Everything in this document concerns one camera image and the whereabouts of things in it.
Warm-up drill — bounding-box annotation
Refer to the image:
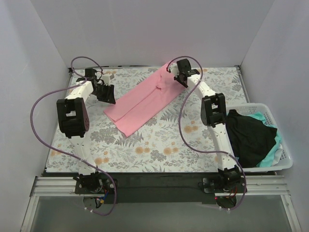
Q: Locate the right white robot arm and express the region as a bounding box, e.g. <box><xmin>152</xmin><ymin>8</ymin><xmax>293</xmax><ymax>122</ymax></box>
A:
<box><xmin>167</xmin><ymin>56</ymin><xmax>241</xmax><ymax>192</ymax></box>

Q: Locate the pink t shirt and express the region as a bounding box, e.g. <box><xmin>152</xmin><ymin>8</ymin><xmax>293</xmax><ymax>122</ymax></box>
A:
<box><xmin>104</xmin><ymin>64</ymin><xmax>185</xmax><ymax>137</ymax></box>

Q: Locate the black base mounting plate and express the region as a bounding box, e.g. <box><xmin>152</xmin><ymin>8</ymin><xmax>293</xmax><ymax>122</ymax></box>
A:
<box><xmin>73</xmin><ymin>173</ymin><xmax>247</xmax><ymax>204</ymax></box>

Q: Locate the black t shirt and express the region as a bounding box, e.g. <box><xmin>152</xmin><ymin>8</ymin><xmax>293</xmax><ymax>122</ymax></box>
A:
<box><xmin>226</xmin><ymin>109</ymin><xmax>278</xmax><ymax>168</ymax></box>

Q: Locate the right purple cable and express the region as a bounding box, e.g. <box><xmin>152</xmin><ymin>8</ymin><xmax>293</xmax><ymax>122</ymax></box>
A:
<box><xmin>167</xmin><ymin>56</ymin><xmax>248</xmax><ymax>210</ymax></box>

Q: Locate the purple cable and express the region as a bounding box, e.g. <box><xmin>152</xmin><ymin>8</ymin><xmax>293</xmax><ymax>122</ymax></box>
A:
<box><xmin>167</xmin><ymin>56</ymin><xmax>248</xmax><ymax>210</ymax></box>
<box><xmin>30</xmin><ymin>56</ymin><xmax>118</xmax><ymax>216</ymax></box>

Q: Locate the floral table cloth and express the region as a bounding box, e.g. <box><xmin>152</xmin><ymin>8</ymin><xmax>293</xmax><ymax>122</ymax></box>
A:
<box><xmin>45</xmin><ymin>67</ymin><xmax>247</xmax><ymax>173</ymax></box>

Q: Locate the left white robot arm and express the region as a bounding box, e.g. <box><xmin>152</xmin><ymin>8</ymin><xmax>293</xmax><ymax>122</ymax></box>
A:
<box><xmin>56</xmin><ymin>68</ymin><xmax>115</xmax><ymax>193</ymax></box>

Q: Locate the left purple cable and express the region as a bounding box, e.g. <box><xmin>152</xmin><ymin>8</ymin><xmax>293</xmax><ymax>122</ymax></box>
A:
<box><xmin>30</xmin><ymin>56</ymin><xmax>118</xmax><ymax>216</ymax></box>

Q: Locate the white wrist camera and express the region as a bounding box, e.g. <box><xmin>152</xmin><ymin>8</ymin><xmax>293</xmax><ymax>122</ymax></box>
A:
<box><xmin>167</xmin><ymin>63</ymin><xmax>179</xmax><ymax>76</ymax></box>
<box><xmin>100</xmin><ymin>73</ymin><xmax>114</xmax><ymax>86</ymax></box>

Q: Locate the aluminium frame rail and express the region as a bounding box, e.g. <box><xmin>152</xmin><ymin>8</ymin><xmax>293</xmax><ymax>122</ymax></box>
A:
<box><xmin>30</xmin><ymin>175</ymin><xmax>290</xmax><ymax>196</ymax></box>

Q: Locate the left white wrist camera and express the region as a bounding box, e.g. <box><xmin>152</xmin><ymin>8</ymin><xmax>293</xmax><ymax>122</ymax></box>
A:
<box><xmin>100</xmin><ymin>73</ymin><xmax>114</xmax><ymax>86</ymax></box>

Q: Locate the white plastic laundry basket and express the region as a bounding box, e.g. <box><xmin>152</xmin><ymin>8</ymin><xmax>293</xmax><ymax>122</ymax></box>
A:
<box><xmin>226</xmin><ymin>103</ymin><xmax>293</xmax><ymax>173</ymax></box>

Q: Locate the white t shirt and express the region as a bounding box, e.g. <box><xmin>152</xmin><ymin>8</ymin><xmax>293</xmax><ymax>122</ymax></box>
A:
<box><xmin>272</xmin><ymin>144</ymin><xmax>288</xmax><ymax>168</ymax></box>

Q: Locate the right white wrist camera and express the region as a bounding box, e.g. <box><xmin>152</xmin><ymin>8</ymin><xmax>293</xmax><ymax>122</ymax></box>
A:
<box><xmin>167</xmin><ymin>63</ymin><xmax>179</xmax><ymax>76</ymax></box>

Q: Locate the teal t shirt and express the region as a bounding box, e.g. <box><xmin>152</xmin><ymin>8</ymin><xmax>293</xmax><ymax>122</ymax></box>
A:
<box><xmin>249</xmin><ymin>112</ymin><xmax>282</xmax><ymax>168</ymax></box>

